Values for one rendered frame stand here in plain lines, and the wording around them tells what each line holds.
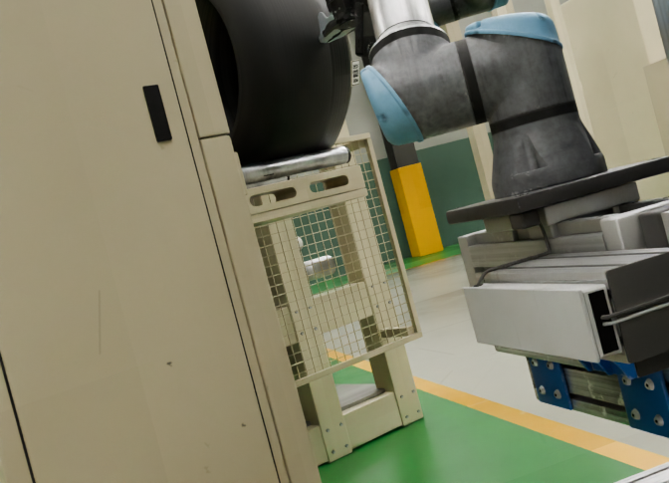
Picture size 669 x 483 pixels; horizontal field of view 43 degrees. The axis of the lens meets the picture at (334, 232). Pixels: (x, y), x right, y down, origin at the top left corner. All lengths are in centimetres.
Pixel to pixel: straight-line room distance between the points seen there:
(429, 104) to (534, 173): 16
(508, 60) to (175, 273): 50
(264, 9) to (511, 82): 92
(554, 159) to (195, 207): 47
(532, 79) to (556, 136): 8
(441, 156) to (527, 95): 1085
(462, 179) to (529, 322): 1115
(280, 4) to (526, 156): 98
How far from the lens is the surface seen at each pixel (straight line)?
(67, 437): 105
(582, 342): 82
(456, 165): 1203
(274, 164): 197
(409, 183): 1119
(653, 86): 650
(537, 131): 111
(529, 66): 112
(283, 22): 194
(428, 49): 115
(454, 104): 112
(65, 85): 110
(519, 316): 92
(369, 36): 185
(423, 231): 1120
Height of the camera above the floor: 75
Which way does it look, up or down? 1 degrees down
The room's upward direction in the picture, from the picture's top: 15 degrees counter-clockwise
